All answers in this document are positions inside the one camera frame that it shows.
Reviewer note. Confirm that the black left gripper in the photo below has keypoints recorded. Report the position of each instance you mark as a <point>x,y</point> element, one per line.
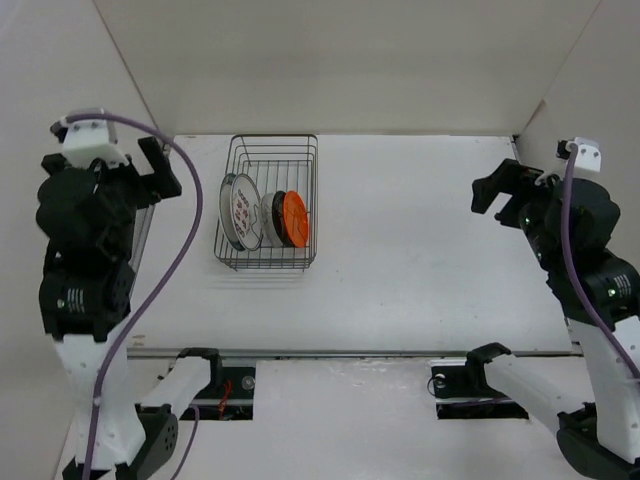
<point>162,182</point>

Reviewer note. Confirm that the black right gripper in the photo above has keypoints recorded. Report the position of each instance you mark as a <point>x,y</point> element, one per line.
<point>514,178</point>

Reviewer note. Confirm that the green rimmed white plate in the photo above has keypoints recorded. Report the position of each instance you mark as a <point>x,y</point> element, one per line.
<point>225,211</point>

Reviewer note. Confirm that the white plate red characters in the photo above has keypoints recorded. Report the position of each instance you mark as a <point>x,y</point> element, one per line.
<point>245,212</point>

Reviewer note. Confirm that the clear glass plate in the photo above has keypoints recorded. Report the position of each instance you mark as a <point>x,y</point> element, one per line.
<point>268,226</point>

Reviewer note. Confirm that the black round plate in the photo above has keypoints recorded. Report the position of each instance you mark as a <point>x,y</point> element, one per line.
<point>277,216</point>

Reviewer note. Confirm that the orange round plate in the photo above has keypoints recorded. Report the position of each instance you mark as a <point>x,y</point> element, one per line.
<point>296,219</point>

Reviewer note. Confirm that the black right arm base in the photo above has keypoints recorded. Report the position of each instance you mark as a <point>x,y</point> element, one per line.
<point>457,398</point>

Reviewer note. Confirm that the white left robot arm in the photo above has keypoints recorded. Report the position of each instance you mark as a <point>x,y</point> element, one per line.
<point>88,214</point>

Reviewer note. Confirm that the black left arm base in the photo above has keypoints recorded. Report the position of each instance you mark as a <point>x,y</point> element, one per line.
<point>232,397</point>

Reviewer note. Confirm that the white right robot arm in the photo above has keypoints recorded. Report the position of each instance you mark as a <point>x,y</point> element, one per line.
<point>568,224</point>

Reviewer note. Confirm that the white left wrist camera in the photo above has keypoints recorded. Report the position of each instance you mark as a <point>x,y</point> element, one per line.
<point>84,138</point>

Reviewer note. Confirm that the grey wire dish rack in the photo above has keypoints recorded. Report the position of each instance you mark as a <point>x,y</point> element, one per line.
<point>274,162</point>

